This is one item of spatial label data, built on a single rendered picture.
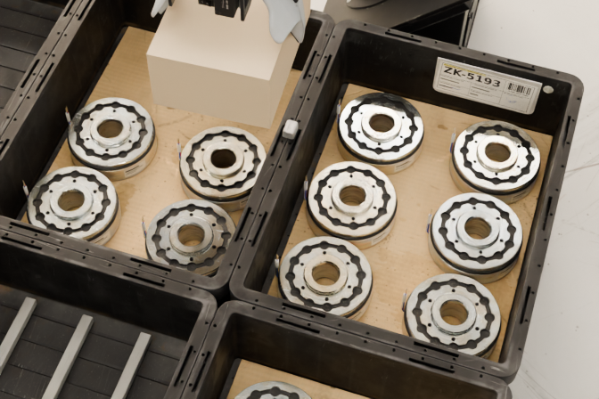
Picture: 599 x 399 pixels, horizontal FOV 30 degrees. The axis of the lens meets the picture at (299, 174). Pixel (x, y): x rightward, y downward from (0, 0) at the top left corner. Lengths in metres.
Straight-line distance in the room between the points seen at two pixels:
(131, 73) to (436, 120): 0.39
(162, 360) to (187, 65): 0.34
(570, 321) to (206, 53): 0.60
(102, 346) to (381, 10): 0.58
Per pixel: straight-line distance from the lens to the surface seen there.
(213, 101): 1.09
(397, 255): 1.28
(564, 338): 1.41
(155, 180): 1.33
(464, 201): 1.29
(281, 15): 1.05
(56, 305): 1.26
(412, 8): 1.44
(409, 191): 1.32
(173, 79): 1.08
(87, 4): 1.39
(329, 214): 1.26
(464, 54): 1.33
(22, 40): 1.50
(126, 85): 1.42
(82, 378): 1.22
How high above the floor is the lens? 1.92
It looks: 55 degrees down
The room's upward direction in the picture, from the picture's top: 1 degrees clockwise
